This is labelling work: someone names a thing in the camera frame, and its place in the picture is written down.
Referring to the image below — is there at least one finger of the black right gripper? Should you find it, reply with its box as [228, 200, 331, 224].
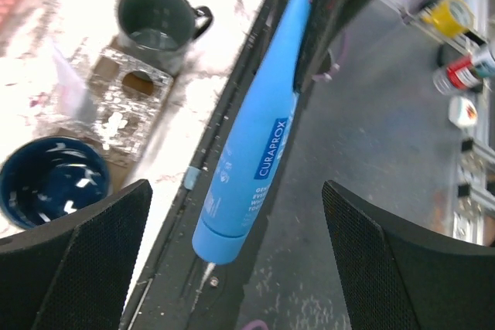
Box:
[292, 0, 407, 94]

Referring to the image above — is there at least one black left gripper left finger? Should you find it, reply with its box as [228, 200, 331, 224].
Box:
[1, 179, 152, 329]

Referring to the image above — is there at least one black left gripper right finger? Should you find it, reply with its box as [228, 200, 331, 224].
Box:
[322, 181, 494, 330]

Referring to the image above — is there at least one dark blue mug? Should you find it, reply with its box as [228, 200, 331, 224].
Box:
[1, 136, 111, 230]

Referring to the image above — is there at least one oval wooden tray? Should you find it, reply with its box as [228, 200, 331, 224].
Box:
[57, 36, 175, 188]

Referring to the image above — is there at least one blue toothpaste tube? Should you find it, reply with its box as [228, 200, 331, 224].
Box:
[192, 0, 312, 265]

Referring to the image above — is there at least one dark green mug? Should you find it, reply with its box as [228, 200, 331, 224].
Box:
[116, 0, 213, 77]

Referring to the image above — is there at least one yellow tape roll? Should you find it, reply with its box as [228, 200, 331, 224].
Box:
[420, 0, 475, 39]

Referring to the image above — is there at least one red spray can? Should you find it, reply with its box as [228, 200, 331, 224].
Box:
[432, 43, 494, 95]

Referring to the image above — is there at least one black front mounting rail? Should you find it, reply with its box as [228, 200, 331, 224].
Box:
[121, 0, 311, 329]

